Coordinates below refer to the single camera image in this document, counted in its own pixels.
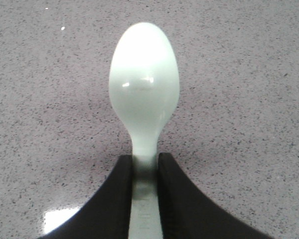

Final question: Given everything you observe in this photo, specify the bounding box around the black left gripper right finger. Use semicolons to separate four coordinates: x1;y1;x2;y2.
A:
158;153;269;239

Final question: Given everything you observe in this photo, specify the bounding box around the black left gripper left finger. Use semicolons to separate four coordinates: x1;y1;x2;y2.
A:
41;155;133;239

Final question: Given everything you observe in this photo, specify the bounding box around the mint green plastic spoon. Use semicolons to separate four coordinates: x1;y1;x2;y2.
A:
109;22;180;239

